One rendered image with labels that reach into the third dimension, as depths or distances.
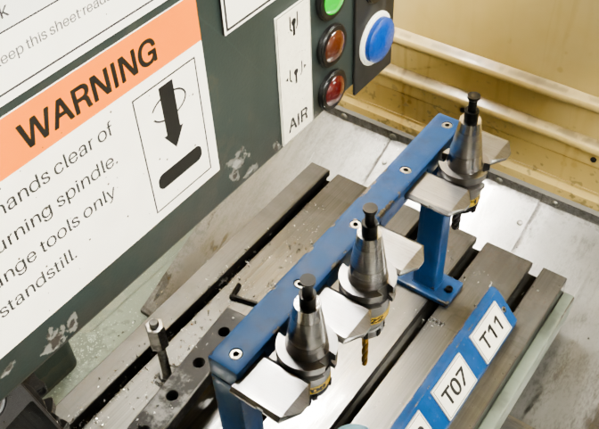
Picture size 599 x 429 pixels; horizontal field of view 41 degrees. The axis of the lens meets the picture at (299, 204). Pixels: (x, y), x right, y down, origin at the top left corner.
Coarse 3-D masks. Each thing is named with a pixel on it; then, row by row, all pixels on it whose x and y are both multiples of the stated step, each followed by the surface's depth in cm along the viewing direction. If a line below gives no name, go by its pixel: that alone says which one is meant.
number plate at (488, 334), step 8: (496, 304) 116; (488, 312) 115; (496, 312) 116; (480, 320) 114; (488, 320) 115; (496, 320) 116; (504, 320) 117; (480, 328) 114; (488, 328) 115; (496, 328) 116; (504, 328) 117; (472, 336) 112; (480, 336) 113; (488, 336) 114; (496, 336) 115; (504, 336) 116; (480, 344) 113; (488, 344) 114; (496, 344) 115; (480, 352) 113; (488, 352) 114; (488, 360) 114
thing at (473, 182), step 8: (488, 160) 98; (440, 168) 98; (448, 168) 98; (488, 168) 98; (440, 176) 99; (448, 176) 97; (456, 176) 96; (464, 176) 96; (472, 176) 96; (480, 176) 96; (456, 184) 97; (464, 184) 96; (472, 184) 96; (480, 184) 98; (472, 192) 98
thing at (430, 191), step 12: (420, 180) 97; (432, 180) 97; (444, 180) 97; (408, 192) 96; (420, 192) 96; (432, 192) 96; (444, 192) 96; (456, 192) 96; (468, 192) 96; (420, 204) 95; (432, 204) 94; (444, 204) 94; (456, 204) 94; (468, 204) 94
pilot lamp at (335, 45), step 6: (336, 36) 46; (342, 36) 47; (330, 42) 46; (336, 42) 46; (342, 42) 47; (330, 48) 46; (336, 48) 46; (342, 48) 47; (330, 54) 46; (336, 54) 47; (330, 60) 47
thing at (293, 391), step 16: (256, 368) 79; (272, 368) 79; (240, 384) 78; (256, 384) 78; (272, 384) 78; (288, 384) 77; (304, 384) 77; (256, 400) 76; (272, 400) 76; (288, 400) 76; (304, 400) 76; (272, 416) 75; (288, 416) 75
